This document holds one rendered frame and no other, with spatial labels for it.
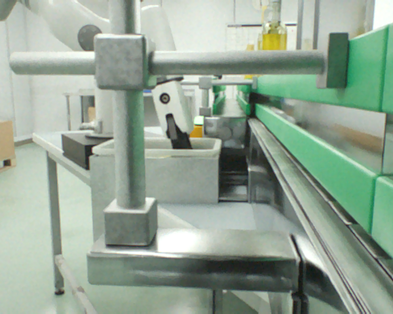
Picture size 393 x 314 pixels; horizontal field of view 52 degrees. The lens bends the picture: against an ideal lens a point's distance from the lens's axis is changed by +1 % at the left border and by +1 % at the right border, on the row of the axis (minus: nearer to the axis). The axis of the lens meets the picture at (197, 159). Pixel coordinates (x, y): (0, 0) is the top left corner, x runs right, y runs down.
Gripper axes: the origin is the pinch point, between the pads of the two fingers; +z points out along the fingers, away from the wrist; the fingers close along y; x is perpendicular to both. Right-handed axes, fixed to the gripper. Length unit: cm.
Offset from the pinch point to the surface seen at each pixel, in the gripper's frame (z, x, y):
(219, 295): 40.3, 4.4, 22.2
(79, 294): 47, 60, 56
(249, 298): 16.4, -7.1, -25.1
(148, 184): 0.9, 5.9, -9.8
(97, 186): -0.9, 14.5, -9.8
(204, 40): -98, 10, 608
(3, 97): -90, 330, 525
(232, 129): -2.6, -10.0, 9.2
